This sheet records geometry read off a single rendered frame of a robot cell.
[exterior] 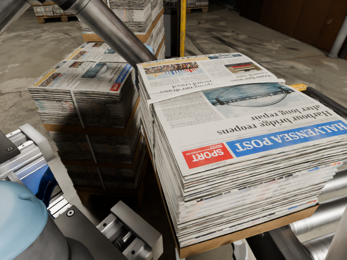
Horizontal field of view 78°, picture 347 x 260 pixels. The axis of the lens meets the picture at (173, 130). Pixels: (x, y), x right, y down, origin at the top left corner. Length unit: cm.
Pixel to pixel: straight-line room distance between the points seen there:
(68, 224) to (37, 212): 23
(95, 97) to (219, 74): 55
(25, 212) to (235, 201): 27
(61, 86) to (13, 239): 78
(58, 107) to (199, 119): 77
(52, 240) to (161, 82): 32
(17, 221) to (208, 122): 26
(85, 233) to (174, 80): 35
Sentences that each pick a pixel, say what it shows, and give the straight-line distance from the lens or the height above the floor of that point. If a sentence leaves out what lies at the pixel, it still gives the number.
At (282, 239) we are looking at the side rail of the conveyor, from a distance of 52.
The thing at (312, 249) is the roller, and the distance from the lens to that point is 54.
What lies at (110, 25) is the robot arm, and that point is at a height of 109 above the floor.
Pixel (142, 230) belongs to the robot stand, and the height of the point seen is 77.
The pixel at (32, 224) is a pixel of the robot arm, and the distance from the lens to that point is 27.
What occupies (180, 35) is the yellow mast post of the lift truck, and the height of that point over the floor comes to 57.
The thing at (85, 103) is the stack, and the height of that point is 76.
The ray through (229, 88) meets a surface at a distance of 45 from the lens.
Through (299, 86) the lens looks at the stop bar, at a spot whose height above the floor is 82.
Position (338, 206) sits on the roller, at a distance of 63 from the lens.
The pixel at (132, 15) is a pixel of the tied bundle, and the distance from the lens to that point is 135.
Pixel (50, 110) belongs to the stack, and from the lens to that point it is 106.
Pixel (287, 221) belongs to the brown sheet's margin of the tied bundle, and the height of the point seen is 83.
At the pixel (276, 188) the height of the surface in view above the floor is 94.
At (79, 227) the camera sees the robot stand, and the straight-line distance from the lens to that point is 50.
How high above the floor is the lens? 123
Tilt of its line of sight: 39 degrees down
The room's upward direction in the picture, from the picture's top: straight up
